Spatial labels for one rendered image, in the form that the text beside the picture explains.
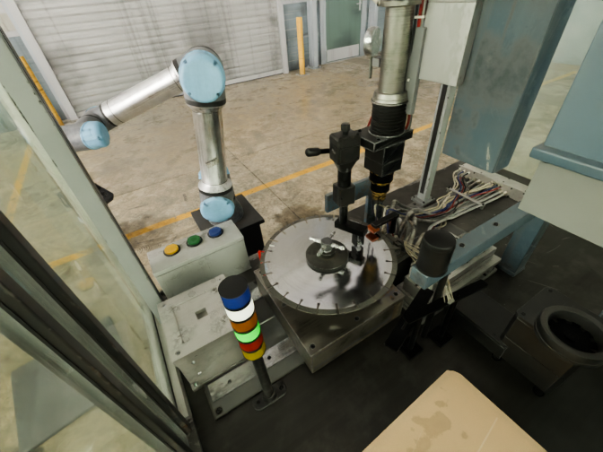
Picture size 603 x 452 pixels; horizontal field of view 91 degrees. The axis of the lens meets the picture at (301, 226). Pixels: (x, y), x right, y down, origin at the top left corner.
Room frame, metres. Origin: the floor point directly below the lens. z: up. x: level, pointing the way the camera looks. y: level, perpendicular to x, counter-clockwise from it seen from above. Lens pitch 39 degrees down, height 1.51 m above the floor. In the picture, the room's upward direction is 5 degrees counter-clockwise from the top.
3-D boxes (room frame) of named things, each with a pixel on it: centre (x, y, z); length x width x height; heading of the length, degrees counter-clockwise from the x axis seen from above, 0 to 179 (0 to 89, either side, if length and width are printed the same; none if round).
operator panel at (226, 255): (0.70, 0.34, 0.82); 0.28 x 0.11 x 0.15; 118
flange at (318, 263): (0.55, -0.06, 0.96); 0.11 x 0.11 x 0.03
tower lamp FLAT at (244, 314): (0.30, 0.11, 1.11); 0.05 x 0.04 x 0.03; 28
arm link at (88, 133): (0.88, 0.60, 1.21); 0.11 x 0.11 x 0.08; 10
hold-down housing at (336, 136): (0.60, -0.11, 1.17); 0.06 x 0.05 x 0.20; 109
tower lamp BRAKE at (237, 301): (0.30, 0.11, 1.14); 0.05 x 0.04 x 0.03; 28
